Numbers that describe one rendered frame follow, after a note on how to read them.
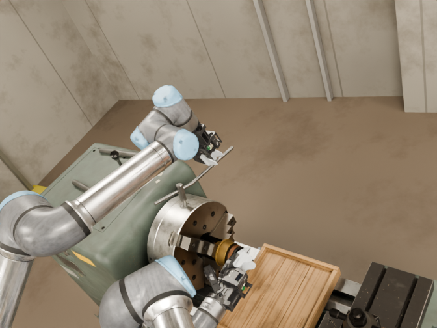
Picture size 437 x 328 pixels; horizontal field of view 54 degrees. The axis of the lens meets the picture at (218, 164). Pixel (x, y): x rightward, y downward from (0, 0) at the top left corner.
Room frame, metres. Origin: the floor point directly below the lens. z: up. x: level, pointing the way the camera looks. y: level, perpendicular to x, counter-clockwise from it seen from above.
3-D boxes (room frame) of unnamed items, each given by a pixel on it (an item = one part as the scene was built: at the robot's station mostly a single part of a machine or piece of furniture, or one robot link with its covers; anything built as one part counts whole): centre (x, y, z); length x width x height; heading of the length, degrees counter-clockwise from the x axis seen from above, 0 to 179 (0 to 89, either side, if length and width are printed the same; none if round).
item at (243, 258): (0.89, 0.05, 1.10); 0.09 x 0.06 x 0.03; 128
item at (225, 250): (0.95, 0.10, 1.08); 0.09 x 0.09 x 0.09; 39
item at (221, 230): (1.06, 0.07, 1.08); 0.12 x 0.11 x 0.05; 129
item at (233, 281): (0.82, 0.13, 1.08); 0.12 x 0.09 x 0.08; 128
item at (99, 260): (1.36, 0.46, 1.06); 0.59 x 0.48 x 0.39; 39
